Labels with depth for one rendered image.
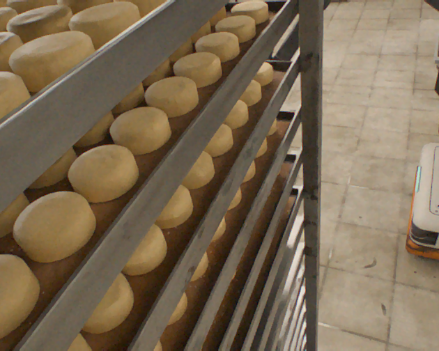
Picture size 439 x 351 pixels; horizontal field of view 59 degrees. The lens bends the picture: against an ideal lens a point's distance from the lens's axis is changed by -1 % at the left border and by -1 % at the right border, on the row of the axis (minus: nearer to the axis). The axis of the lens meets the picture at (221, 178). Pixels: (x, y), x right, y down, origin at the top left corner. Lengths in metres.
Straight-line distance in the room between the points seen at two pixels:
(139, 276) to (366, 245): 1.78
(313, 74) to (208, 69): 0.26
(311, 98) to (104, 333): 0.47
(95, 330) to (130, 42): 0.22
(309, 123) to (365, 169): 1.83
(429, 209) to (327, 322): 0.66
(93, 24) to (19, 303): 0.18
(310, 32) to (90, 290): 0.48
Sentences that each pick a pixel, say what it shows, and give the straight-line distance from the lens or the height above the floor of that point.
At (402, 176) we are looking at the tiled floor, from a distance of 2.48.
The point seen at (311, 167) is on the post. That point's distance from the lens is 0.73.
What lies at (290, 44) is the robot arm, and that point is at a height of 1.05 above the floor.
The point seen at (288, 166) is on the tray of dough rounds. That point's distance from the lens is 0.71.
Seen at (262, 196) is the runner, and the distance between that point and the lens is 0.51.
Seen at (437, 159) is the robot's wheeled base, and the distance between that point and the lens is 2.18.
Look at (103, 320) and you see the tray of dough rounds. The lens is 0.32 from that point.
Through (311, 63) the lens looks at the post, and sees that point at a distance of 0.62.
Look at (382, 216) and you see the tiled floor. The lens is 2.22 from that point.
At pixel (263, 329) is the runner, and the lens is 0.72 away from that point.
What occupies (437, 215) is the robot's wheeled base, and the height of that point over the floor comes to 0.28.
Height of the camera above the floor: 1.58
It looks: 40 degrees down
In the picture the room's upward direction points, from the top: 11 degrees counter-clockwise
